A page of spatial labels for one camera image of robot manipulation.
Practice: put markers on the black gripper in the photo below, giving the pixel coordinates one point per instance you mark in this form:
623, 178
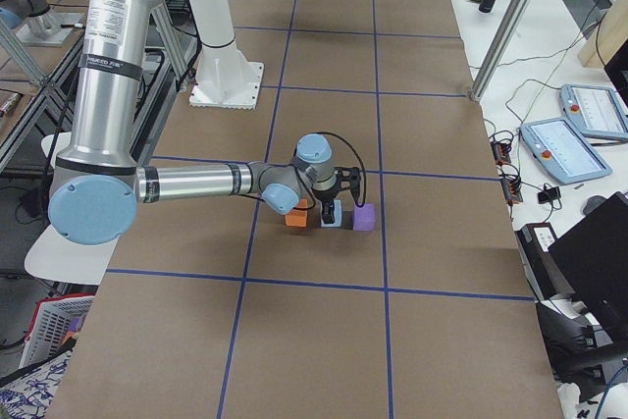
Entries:
325, 192

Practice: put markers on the light blue foam block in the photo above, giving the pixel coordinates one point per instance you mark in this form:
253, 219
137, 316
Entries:
331, 213

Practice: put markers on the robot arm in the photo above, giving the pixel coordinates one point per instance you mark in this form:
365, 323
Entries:
36, 22
97, 186

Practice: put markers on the orange foam block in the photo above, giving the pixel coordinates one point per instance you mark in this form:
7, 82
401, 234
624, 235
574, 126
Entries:
298, 216

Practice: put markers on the purple foam block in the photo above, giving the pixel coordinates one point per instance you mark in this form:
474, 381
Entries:
364, 218

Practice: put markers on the near teach pendant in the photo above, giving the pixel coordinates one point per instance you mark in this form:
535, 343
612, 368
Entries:
563, 151

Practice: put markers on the teach pendant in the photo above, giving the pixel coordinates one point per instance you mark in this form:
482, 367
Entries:
563, 151
595, 111

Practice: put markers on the black monitor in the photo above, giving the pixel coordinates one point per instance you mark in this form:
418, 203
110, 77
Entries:
592, 256

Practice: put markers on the far teach pendant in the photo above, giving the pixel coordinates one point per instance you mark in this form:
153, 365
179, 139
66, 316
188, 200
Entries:
595, 111

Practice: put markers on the white plastic basket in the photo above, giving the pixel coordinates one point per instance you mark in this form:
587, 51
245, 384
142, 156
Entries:
51, 320

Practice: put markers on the white camera post base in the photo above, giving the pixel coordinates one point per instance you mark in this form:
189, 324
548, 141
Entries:
224, 78

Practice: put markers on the aluminium frame post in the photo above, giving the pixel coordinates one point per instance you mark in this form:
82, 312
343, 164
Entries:
505, 31

